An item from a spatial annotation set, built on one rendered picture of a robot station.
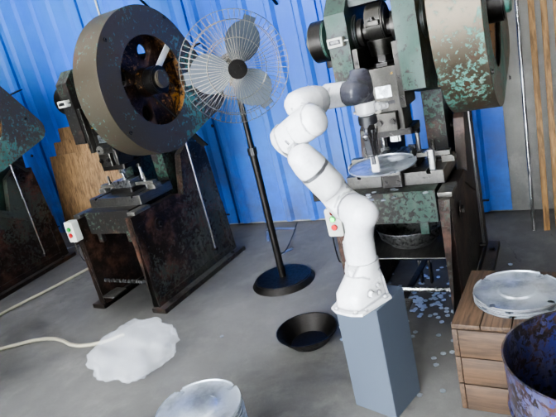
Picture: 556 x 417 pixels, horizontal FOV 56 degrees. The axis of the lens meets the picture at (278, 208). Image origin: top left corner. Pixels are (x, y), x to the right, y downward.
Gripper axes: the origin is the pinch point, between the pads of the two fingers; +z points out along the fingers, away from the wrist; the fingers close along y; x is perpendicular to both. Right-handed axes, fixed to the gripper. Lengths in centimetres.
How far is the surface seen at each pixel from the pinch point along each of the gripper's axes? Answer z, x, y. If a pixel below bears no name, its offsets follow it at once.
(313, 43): -52, -29, -26
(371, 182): 14.2, -11.0, -21.4
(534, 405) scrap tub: 39, 60, 88
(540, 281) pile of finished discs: 44, 59, 17
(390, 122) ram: -12.0, 2.0, -23.5
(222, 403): 52, -33, 91
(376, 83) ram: -29.2, -2.8, -27.6
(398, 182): 14.1, 2.9, -17.7
